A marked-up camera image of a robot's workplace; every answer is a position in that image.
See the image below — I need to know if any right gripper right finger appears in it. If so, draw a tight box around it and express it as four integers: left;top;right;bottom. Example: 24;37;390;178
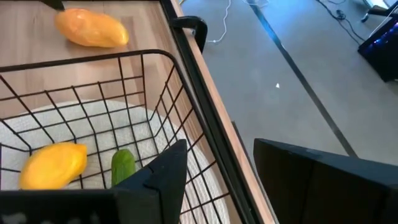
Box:
253;138;398;224

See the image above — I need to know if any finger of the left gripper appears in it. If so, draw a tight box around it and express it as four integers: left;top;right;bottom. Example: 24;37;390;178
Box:
39;0;65;11

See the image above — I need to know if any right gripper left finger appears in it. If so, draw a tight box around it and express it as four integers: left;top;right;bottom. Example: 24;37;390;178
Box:
114;139;188;224

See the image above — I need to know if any yellow orange mango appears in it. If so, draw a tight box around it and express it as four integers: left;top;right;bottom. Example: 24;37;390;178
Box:
55;7;130;49

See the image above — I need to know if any green cucumber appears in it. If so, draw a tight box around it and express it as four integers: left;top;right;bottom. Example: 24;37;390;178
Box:
111;148;137;188

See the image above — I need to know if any yellow lemon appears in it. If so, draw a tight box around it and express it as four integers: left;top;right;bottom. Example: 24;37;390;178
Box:
18;142;89;191

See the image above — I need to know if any black table clamp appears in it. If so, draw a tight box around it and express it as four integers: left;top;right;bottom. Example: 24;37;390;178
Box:
170;16;209;54

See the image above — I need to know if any black computer case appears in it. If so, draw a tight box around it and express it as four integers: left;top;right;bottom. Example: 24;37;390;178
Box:
357;17;398;83

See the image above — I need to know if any black aluminium table frame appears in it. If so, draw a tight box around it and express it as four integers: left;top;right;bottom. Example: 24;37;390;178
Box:
159;0;265;224

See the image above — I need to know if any black wire basket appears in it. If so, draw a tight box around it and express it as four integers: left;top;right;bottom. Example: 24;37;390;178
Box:
0;49;262;224

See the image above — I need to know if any white floor cable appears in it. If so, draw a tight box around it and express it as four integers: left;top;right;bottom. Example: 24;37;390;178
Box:
206;0;233;44

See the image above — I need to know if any black floor cable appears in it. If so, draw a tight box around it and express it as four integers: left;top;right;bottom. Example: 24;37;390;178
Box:
313;0;365;45

